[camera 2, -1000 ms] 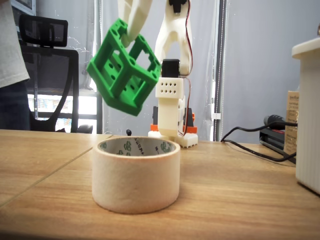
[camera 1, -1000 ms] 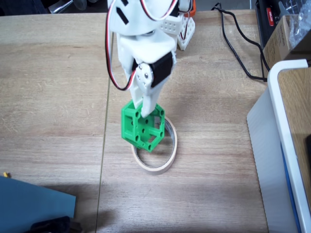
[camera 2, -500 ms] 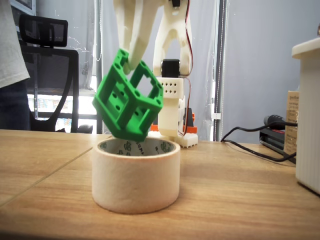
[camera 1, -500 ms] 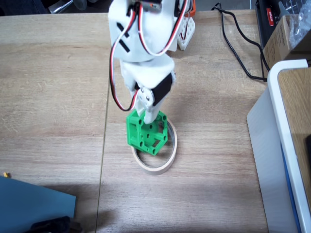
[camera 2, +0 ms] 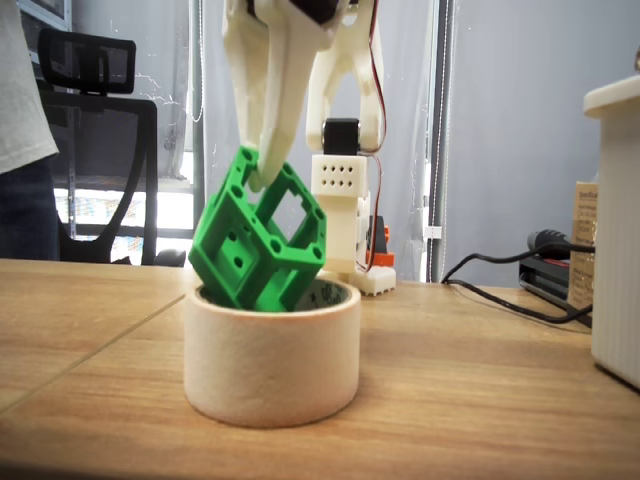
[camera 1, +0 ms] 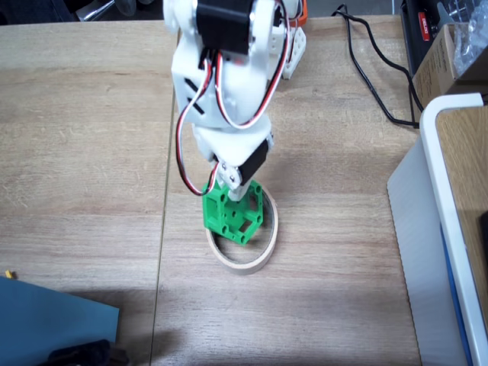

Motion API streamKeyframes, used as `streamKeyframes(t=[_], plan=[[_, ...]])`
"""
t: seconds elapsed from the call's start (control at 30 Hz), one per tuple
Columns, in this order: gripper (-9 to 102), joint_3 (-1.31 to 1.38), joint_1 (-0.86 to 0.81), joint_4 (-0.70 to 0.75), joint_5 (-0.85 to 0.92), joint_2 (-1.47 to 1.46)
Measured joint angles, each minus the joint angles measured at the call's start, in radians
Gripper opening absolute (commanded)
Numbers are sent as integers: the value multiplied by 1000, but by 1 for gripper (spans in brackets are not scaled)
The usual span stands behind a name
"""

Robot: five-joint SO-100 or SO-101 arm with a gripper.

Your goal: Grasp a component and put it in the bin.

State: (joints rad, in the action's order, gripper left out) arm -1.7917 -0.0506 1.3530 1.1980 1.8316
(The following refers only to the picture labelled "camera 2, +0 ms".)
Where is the brown cardboard box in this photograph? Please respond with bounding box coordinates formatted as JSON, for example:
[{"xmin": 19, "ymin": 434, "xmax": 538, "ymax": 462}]
[{"xmin": 568, "ymin": 180, "xmax": 599, "ymax": 311}]

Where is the orange black table clamp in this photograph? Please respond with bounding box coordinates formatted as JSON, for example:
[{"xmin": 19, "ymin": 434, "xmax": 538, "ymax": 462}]
[{"xmin": 366, "ymin": 213, "xmax": 396, "ymax": 270}]

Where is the person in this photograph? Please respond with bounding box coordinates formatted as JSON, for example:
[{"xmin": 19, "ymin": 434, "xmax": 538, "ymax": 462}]
[{"xmin": 0, "ymin": 0, "xmax": 61, "ymax": 261}]

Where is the black mesh office chair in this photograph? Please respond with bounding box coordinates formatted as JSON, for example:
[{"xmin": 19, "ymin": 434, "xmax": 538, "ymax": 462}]
[{"xmin": 37, "ymin": 27, "xmax": 189, "ymax": 266}]

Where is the green hexagonal printed component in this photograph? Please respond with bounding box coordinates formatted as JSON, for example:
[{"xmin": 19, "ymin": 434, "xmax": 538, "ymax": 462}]
[{"xmin": 188, "ymin": 144, "xmax": 329, "ymax": 314}]

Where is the black device with red label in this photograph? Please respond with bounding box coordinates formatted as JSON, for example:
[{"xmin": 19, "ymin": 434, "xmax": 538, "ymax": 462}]
[{"xmin": 518, "ymin": 252, "xmax": 574, "ymax": 305}]

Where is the black power cable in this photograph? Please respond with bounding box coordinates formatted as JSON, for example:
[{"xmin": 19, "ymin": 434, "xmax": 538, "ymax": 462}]
[
  {"xmin": 440, "ymin": 243, "xmax": 597, "ymax": 286},
  {"xmin": 442, "ymin": 279, "xmax": 595, "ymax": 326}
]

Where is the grey metal window post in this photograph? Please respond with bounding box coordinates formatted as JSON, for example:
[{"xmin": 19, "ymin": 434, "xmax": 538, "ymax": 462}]
[
  {"xmin": 430, "ymin": 0, "xmax": 457, "ymax": 284},
  {"xmin": 189, "ymin": 0, "xmax": 207, "ymax": 236}
]

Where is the beige masking tape roll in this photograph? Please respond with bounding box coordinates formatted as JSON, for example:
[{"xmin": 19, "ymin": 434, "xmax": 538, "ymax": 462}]
[{"xmin": 183, "ymin": 279, "xmax": 362, "ymax": 429}]

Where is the red white black servo cable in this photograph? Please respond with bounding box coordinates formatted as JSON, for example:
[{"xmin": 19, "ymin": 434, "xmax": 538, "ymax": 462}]
[{"xmin": 367, "ymin": 0, "xmax": 390, "ymax": 275}]

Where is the dark grey rounded plug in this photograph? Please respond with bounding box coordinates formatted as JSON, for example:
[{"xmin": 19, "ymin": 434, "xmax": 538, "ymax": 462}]
[{"xmin": 527, "ymin": 228, "xmax": 572, "ymax": 251}]

